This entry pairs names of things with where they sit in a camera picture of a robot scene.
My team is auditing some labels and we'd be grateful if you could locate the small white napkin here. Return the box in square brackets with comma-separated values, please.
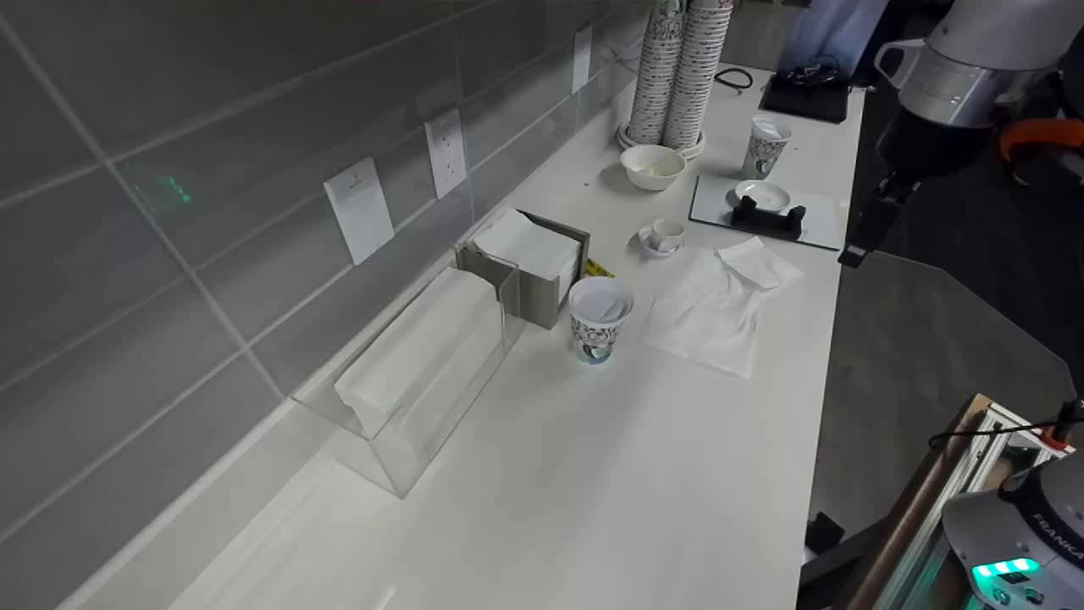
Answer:
[715, 233, 805, 295]

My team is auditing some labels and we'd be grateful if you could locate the grey metal napkin dispenser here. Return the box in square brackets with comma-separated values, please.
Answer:
[455, 208, 596, 333]

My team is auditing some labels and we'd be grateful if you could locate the square white napkin stack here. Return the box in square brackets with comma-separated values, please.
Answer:
[468, 208, 583, 285]

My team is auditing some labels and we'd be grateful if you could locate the long white napkin stack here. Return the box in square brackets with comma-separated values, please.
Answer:
[333, 268, 510, 439]

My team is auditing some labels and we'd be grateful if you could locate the clear acrylic napkin holder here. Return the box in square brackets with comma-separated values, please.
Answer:
[294, 265, 527, 500]

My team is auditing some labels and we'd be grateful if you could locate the large white napkin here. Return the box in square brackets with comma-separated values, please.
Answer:
[640, 241, 785, 383]

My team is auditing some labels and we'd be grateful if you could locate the small white sauce cup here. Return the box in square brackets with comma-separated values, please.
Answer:
[632, 214, 692, 265]

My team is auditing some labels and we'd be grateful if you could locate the white ceramic bowl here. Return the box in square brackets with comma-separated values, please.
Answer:
[616, 142, 692, 197]

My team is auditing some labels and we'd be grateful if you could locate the black rectangular block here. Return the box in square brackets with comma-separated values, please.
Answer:
[724, 197, 809, 245]

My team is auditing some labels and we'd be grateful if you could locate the white saucer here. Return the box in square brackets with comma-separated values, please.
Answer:
[727, 179, 797, 216]

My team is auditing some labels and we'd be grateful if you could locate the short printed paper cup stack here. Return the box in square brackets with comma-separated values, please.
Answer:
[624, 0, 686, 149]

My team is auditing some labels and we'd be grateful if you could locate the tall printed paper cup stack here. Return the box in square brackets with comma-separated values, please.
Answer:
[661, 0, 737, 153]

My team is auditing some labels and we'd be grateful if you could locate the black mat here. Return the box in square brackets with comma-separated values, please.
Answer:
[757, 60, 852, 125]

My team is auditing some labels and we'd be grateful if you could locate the pale blue fabric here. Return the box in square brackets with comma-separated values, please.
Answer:
[776, 0, 893, 76]

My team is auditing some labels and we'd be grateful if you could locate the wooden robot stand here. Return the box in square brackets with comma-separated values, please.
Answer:
[844, 390, 1077, 610]

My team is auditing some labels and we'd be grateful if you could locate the white wall outlet plate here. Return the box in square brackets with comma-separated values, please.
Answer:
[322, 156, 399, 268]
[420, 104, 470, 202]
[569, 25, 596, 97]

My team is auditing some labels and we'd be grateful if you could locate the black loose cable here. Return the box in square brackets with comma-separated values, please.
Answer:
[710, 63, 757, 97]

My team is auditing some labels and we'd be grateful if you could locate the black stand cable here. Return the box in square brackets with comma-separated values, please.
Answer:
[923, 395, 1084, 458]

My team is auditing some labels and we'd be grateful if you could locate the orange cable strap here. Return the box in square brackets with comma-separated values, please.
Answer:
[997, 115, 1084, 166]

